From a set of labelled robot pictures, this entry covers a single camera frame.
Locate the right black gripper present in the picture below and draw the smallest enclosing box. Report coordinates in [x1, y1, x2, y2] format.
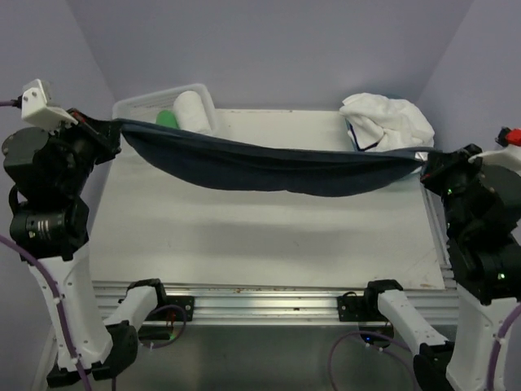
[420, 141, 495, 236]

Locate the green rolled towel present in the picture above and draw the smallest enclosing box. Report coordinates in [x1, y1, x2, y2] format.
[155, 110, 179, 129]

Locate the white towel pile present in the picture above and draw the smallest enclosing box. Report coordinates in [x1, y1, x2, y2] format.
[339, 93, 435, 152]

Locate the aluminium mounting rail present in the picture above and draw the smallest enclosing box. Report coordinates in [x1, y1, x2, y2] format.
[94, 282, 458, 326]

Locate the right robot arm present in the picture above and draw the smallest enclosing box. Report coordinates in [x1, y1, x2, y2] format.
[362, 144, 520, 390]

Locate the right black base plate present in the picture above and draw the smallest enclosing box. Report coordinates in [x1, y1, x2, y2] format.
[336, 291, 388, 323]

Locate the dark blue towel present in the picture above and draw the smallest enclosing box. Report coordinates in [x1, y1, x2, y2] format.
[114, 119, 432, 198]

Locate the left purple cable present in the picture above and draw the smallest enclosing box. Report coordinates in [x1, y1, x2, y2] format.
[0, 99, 188, 391]

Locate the white plastic basket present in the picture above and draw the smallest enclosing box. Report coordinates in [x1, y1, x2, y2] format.
[112, 83, 220, 135]

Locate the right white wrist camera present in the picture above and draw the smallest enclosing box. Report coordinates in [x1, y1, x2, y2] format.
[469, 127, 520, 171]

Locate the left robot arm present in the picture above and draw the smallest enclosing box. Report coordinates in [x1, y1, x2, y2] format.
[2, 109, 169, 388]

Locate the white rolled towel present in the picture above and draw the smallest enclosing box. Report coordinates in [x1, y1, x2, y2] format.
[173, 90, 211, 134]

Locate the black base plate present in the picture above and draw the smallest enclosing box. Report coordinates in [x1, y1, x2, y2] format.
[336, 291, 388, 323]
[146, 295, 195, 323]

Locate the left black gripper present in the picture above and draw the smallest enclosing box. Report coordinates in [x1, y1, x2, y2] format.
[46, 105, 122, 191]

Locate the teal plastic basin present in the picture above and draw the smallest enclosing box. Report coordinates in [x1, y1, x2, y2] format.
[339, 93, 435, 192]

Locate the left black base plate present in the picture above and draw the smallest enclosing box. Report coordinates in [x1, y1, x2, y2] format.
[146, 295, 195, 323]

